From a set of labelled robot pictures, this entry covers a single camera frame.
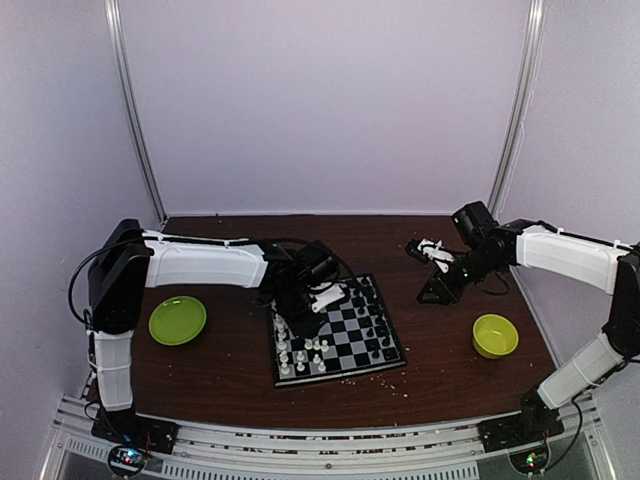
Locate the green plate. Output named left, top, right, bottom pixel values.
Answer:
left=148, top=296, right=208, bottom=346

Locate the black white chessboard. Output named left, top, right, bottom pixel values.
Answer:
left=269, top=274, right=407, bottom=388

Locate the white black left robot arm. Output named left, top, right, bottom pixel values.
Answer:
left=67, top=219, right=346, bottom=444

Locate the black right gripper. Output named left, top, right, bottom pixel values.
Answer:
left=417, top=246, right=503, bottom=305

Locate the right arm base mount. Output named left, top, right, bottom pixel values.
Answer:
left=477, top=414, right=565, bottom=477

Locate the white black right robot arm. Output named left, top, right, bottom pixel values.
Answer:
left=406, top=201, right=639, bottom=442

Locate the aluminium front rail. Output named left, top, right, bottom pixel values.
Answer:
left=39, top=392, right=616, bottom=480

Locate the right aluminium frame post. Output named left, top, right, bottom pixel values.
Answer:
left=488, top=0, right=546, bottom=217

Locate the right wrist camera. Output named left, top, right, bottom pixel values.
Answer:
left=405, top=238, right=455, bottom=273

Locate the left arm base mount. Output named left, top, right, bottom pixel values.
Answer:
left=91, top=417, right=179, bottom=478

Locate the aluminium frame post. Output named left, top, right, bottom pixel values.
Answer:
left=104, top=0, right=168, bottom=226
left=488, top=0, right=546, bottom=217

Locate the left aluminium frame post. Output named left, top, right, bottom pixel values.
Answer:
left=104, top=0, right=168, bottom=226

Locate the yellow-green bowl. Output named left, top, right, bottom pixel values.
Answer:
left=472, top=314, right=519, bottom=360

